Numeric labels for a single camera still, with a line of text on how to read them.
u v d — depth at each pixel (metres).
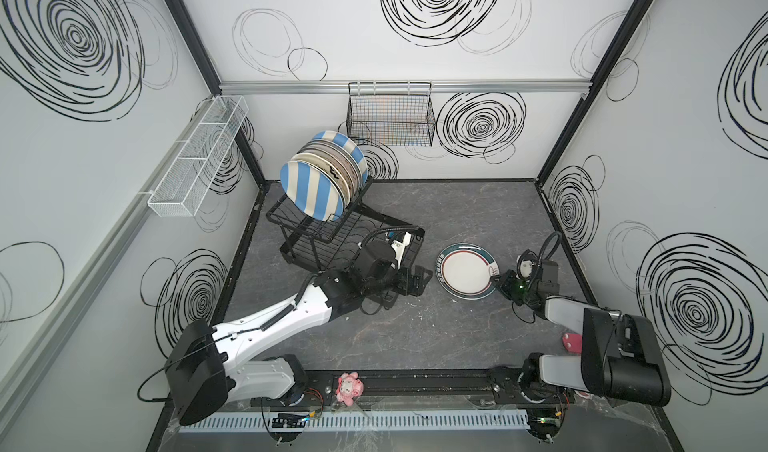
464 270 0.94
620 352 0.47
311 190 0.78
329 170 0.77
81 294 0.50
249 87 0.92
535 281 0.73
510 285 0.81
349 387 0.71
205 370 0.39
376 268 0.55
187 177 0.75
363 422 0.96
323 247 0.98
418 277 0.65
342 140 0.81
